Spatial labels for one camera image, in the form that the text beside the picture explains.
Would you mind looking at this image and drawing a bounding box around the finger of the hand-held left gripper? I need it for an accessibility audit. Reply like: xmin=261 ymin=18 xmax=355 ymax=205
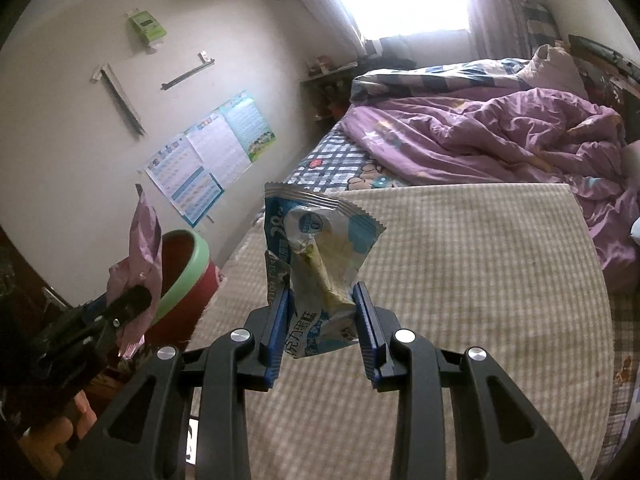
xmin=102 ymin=285 xmax=153 ymax=332
xmin=81 ymin=296 xmax=109 ymax=318

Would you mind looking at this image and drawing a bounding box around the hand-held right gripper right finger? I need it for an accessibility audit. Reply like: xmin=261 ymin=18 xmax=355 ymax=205
xmin=351 ymin=282 xmax=583 ymax=480

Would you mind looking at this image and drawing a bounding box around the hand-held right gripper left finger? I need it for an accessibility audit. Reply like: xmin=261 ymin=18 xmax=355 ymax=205
xmin=60 ymin=285 xmax=294 ymax=480

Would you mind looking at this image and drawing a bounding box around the red bucket with green rim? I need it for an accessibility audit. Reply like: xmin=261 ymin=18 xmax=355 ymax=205
xmin=145 ymin=229 xmax=221 ymax=346

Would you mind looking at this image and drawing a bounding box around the pink snack wrapper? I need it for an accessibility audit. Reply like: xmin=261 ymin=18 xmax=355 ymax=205
xmin=107 ymin=183 xmax=163 ymax=361

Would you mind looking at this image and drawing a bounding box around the blue white snack wrapper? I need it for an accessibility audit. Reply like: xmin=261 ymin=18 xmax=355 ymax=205
xmin=263 ymin=181 xmax=387 ymax=360

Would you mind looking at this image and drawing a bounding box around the blue plaid bed sheet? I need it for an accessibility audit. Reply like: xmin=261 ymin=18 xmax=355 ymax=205
xmin=282 ymin=127 xmax=640 ymax=478

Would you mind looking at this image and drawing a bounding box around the black hanging strip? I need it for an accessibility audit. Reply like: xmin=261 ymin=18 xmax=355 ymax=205
xmin=91 ymin=62 xmax=147 ymax=141

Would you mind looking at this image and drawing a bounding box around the purple quilt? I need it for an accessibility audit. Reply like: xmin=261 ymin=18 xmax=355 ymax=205
xmin=342 ymin=87 xmax=640 ymax=291

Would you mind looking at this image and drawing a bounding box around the dark wooden shelf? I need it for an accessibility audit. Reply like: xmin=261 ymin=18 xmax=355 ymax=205
xmin=300 ymin=57 xmax=358 ymax=123

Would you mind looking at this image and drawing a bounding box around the blue patterned quilt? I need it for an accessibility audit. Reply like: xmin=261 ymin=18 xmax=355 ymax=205
xmin=350 ymin=57 xmax=531 ymax=106

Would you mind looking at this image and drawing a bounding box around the beige pillow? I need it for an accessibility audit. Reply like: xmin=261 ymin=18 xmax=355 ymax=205
xmin=515 ymin=44 xmax=588 ymax=98

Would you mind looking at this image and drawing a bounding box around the pink curtain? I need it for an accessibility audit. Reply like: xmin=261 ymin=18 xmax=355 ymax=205
xmin=300 ymin=0 xmax=366 ymax=53
xmin=465 ymin=0 xmax=531 ymax=58

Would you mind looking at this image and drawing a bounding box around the dark wooden headboard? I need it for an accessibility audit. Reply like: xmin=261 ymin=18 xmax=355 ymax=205
xmin=567 ymin=35 xmax=640 ymax=126

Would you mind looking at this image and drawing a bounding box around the plaid chair cushion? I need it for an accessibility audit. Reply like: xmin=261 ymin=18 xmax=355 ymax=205
xmin=520 ymin=2 xmax=561 ymax=51

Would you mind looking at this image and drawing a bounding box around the blue chart wall poster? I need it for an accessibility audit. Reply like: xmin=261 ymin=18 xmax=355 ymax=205
xmin=144 ymin=132 xmax=225 ymax=228

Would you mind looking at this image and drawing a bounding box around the white chart wall poster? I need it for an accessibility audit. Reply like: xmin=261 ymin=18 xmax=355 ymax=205
xmin=186 ymin=110 xmax=253 ymax=186

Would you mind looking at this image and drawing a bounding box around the green chart wall poster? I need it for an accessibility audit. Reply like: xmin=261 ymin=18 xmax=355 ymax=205
xmin=219 ymin=91 xmax=277 ymax=163

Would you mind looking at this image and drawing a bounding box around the dark wall rail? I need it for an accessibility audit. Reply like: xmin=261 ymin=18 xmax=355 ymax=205
xmin=161 ymin=51 xmax=216 ymax=92

